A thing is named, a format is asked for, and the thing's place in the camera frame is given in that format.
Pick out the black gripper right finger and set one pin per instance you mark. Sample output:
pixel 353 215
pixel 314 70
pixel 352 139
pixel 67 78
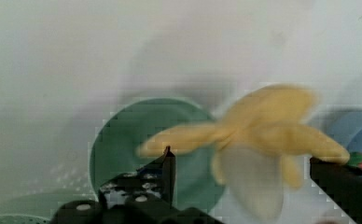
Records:
pixel 342 184

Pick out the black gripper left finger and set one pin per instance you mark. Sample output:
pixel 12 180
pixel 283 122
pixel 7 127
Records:
pixel 156 178

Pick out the peeled yellow toy banana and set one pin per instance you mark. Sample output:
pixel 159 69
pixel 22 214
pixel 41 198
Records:
pixel 257 142

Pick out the green mug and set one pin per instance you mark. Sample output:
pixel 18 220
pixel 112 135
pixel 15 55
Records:
pixel 122 147

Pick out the blue bowl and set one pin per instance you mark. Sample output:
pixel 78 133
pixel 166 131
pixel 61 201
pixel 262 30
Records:
pixel 346 129

